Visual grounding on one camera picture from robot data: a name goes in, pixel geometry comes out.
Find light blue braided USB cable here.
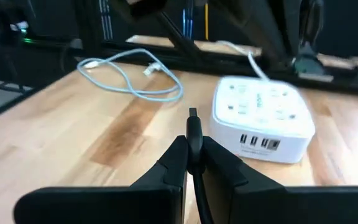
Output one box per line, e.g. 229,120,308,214
76,48,185,103

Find black table edge rail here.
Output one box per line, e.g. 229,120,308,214
23,37,358,96

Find yellow cable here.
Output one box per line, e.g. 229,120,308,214
204,2,210,40

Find white power strip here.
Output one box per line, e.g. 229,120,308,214
209,76,316,164

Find white power strip cord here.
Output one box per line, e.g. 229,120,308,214
216,39,272,81

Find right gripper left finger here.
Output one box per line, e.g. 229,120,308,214
13,135,189,224

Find thin black USB cable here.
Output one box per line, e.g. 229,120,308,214
185,107,214,224

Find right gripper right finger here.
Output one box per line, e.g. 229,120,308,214
202,136,358,224

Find black diagonal strut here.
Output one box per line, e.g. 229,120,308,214
110,0,205,65

